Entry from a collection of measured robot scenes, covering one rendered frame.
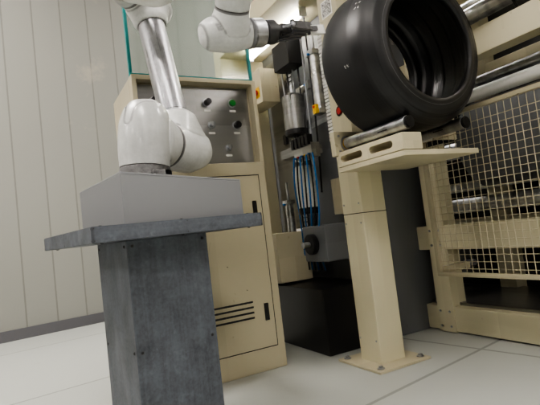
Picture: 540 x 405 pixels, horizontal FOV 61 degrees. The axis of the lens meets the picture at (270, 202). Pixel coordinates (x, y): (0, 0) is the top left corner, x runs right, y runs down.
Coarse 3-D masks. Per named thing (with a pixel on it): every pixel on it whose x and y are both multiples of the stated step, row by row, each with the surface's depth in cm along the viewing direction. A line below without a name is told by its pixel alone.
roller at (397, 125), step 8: (400, 120) 155; (408, 120) 154; (376, 128) 166; (384, 128) 162; (392, 128) 159; (400, 128) 156; (408, 128) 155; (352, 136) 179; (360, 136) 174; (368, 136) 170; (376, 136) 167; (384, 136) 165; (344, 144) 182; (352, 144) 179; (360, 144) 176
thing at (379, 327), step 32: (320, 0) 202; (352, 128) 190; (352, 192) 192; (352, 224) 194; (384, 224) 192; (352, 256) 196; (384, 256) 191; (384, 288) 189; (384, 320) 187; (384, 352) 185
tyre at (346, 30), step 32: (352, 0) 162; (384, 0) 154; (416, 0) 181; (448, 0) 168; (352, 32) 154; (384, 32) 152; (416, 32) 194; (448, 32) 184; (352, 64) 156; (384, 64) 151; (416, 64) 197; (448, 64) 188; (352, 96) 163; (384, 96) 154; (416, 96) 156; (448, 96) 165; (416, 128) 165
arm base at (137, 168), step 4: (136, 164) 137; (140, 164) 137; (144, 164) 137; (148, 164) 137; (152, 164) 138; (156, 164) 139; (120, 168) 140; (124, 168) 138; (128, 168) 137; (132, 168) 137; (136, 168) 136; (140, 168) 136; (144, 168) 137; (148, 168) 137; (152, 168) 138; (156, 168) 138; (160, 168) 139; (164, 168) 141; (168, 168) 143; (136, 172) 136; (140, 172) 136; (144, 172) 136; (148, 172) 137; (152, 172) 137; (156, 172) 137; (160, 172) 136; (164, 172) 135; (168, 172) 138
